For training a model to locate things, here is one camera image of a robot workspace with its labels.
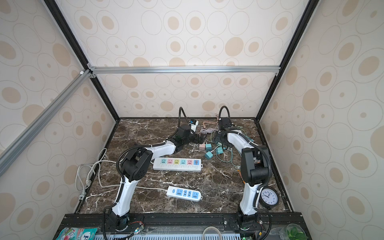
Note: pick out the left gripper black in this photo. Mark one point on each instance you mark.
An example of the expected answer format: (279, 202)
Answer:
(196, 137)

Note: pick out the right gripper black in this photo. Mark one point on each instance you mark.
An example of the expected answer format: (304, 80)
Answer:
(218, 137)

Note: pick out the long white colourful power strip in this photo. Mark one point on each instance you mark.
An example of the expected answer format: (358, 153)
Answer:
(177, 164)

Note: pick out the teal charger plug front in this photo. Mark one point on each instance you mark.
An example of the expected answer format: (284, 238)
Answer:
(209, 155)

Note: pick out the teal charger plug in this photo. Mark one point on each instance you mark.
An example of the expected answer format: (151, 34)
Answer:
(219, 150)
(209, 155)
(208, 147)

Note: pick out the short white blue power strip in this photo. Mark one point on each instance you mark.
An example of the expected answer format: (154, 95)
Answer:
(184, 194)

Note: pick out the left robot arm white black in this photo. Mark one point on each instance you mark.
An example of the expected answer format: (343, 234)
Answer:
(133, 164)

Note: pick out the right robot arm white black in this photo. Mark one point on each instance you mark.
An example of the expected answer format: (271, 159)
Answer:
(256, 167)

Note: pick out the teal charger plug right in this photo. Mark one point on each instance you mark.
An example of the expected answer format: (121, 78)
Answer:
(219, 150)

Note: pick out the teal charger plug near pink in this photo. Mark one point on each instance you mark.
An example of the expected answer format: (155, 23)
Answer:
(208, 147)

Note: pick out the black round clock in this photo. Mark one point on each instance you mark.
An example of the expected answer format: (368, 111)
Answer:
(269, 198)

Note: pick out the clear cup with green leaves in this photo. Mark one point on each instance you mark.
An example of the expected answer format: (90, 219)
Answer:
(293, 232)

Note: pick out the green snack packet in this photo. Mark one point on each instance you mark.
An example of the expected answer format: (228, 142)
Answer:
(77, 234)

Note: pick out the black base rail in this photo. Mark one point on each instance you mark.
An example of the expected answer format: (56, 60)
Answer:
(187, 223)

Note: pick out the horizontal aluminium rail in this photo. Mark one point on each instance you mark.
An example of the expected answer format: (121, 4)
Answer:
(185, 70)

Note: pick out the diagonal aluminium rail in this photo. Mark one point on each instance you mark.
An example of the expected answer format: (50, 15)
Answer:
(26, 137)

